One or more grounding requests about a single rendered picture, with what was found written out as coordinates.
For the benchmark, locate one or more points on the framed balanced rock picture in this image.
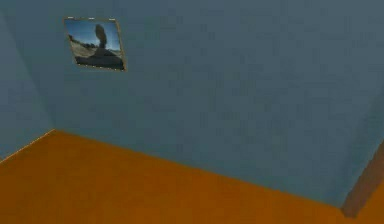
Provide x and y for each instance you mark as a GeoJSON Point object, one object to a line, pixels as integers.
{"type": "Point", "coordinates": [96, 46]}

